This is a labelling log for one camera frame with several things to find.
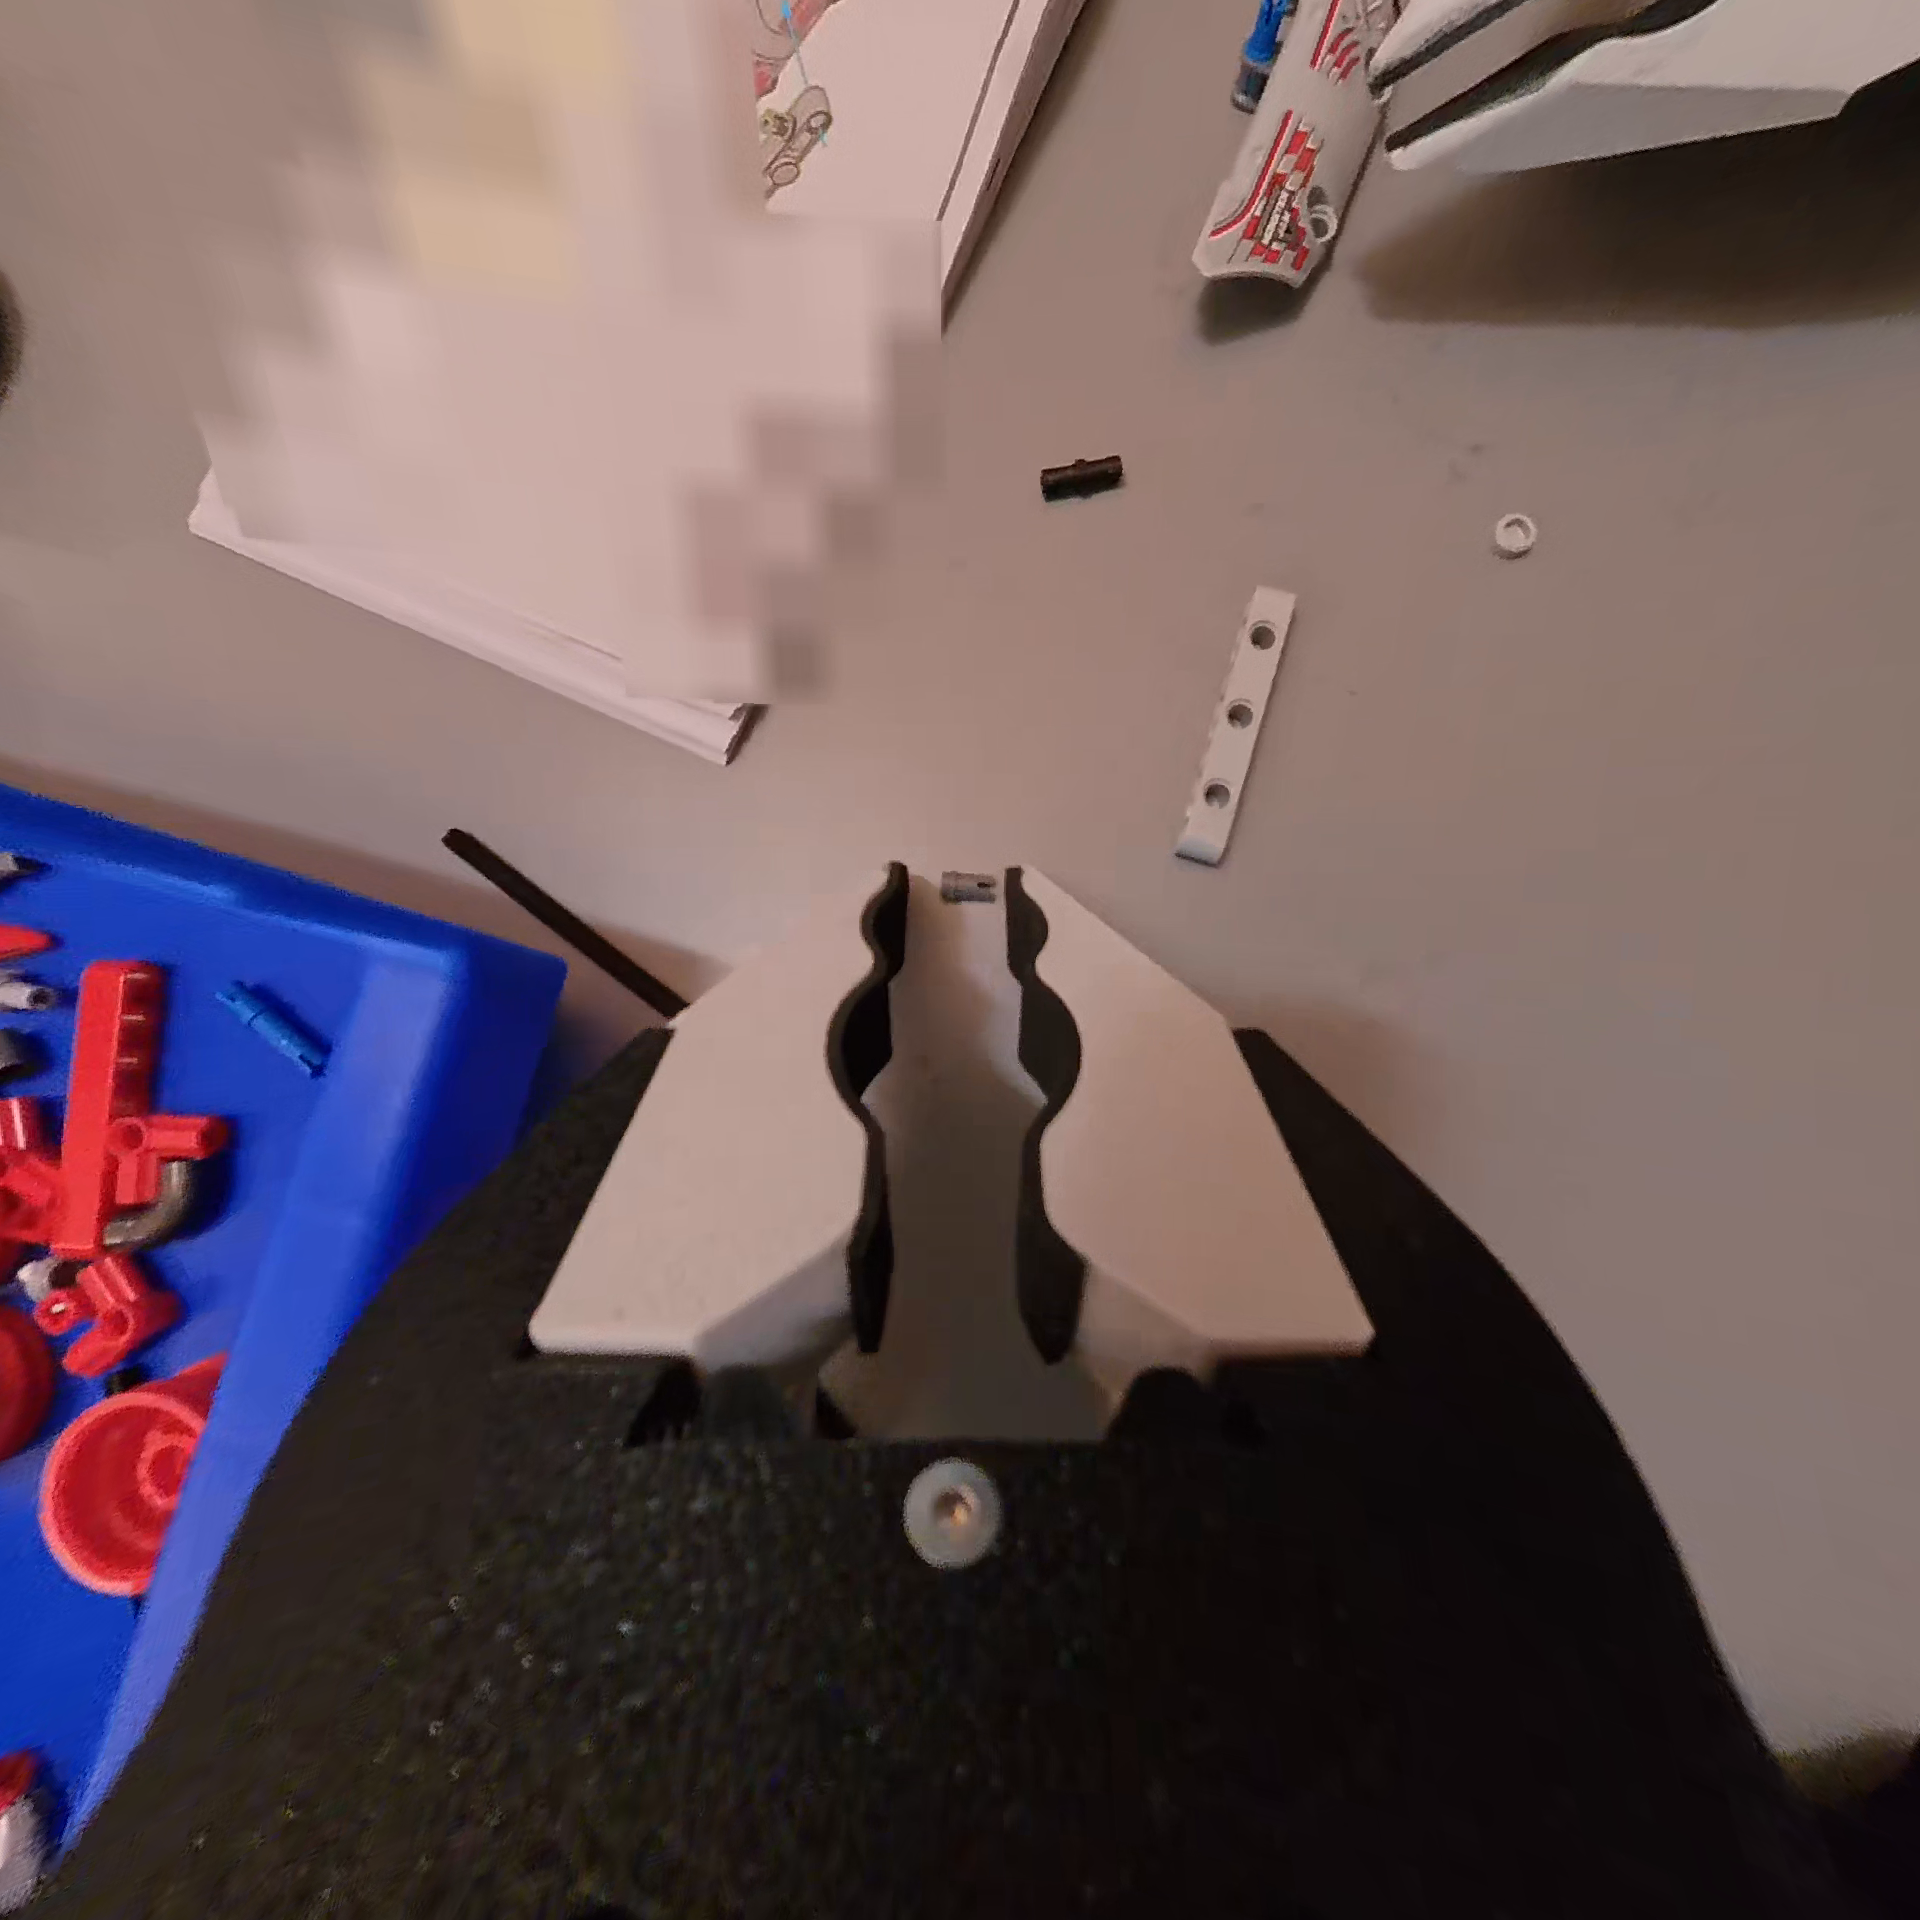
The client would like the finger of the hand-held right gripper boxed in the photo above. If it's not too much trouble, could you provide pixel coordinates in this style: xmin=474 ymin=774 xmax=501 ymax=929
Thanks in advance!
xmin=1381 ymin=0 xmax=1920 ymax=173
xmin=1367 ymin=0 xmax=1720 ymax=92

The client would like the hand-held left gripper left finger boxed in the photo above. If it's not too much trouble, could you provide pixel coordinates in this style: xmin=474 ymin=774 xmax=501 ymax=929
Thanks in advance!
xmin=528 ymin=860 xmax=913 ymax=1373

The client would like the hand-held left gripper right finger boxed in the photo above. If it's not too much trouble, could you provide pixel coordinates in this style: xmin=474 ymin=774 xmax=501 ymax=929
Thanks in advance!
xmin=1002 ymin=863 xmax=1379 ymax=1397

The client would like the white red printed toy panel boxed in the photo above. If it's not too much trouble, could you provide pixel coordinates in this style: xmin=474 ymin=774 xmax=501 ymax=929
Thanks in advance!
xmin=1193 ymin=0 xmax=1412 ymax=284

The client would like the blue toy pin on panel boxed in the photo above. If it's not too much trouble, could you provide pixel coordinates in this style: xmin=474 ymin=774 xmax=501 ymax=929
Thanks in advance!
xmin=1230 ymin=0 xmax=1303 ymax=114

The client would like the black toy axle rod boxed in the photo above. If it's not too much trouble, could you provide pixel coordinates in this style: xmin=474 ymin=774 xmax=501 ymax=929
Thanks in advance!
xmin=441 ymin=828 xmax=693 ymax=1020

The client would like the blue plastic bin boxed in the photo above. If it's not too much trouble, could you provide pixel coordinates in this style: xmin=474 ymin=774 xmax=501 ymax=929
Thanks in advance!
xmin=0 ymin=780 xmax=571 ymax=1878

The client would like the white toy beam with holes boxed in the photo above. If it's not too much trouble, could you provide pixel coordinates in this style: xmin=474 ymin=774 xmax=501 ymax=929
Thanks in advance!
xmin=1175 ymin=584 xmax=1301 ymax=869

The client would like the blue toy pin in bin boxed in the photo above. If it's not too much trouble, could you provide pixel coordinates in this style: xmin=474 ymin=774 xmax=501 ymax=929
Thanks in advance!
xmin=216 ymin=981 xmax=332 ymax=1080

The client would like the grey curved toy pipe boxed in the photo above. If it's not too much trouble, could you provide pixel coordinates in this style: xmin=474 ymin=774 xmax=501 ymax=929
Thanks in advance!
xmin=102 ymin=1158 xmax=206 ymax=1255

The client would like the red toy connector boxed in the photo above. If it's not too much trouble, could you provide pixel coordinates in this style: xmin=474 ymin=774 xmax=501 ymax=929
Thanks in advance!
xmin=30 ymin=1251 xmax=182 ymax=1379

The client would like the red toy beam assembly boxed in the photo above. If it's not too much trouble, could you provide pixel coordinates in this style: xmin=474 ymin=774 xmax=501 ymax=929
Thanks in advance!
xmin=0 ymin=959 xmax=235 ymax=1261

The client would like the white instruction booklet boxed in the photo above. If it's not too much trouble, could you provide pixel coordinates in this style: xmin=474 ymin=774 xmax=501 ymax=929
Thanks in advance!
xmin=187 ymin=0 xmax=1090 ymax=768

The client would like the red toy wheel hub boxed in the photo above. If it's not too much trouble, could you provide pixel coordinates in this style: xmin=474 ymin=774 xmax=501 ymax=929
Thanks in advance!
xmin=0 ymin=1303 xmax=61 ymax=1463
xmin=37 ymin=1349 xmax=228 ymax=1595

